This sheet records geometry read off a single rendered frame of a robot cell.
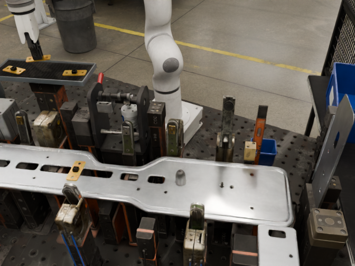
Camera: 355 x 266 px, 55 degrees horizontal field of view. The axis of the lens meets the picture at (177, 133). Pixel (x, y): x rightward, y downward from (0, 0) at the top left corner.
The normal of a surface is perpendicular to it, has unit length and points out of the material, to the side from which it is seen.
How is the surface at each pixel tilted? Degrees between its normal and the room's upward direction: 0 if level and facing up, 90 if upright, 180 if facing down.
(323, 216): 0
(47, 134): 90
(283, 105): 0
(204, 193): 0
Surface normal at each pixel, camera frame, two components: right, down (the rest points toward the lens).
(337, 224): -0.03, -0.77
